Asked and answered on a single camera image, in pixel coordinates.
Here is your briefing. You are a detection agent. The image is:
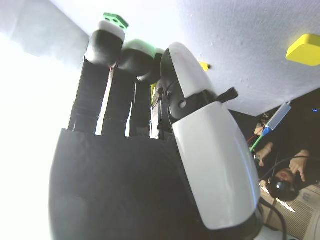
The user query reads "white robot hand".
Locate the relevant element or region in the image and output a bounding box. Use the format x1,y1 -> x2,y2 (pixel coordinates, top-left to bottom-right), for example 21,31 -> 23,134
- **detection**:
48,19 -> 264,240

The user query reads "person's hand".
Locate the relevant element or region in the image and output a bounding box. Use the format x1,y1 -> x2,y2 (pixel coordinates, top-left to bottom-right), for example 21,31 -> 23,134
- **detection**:
289,149 -> 311,182
257,141 -> 275,167

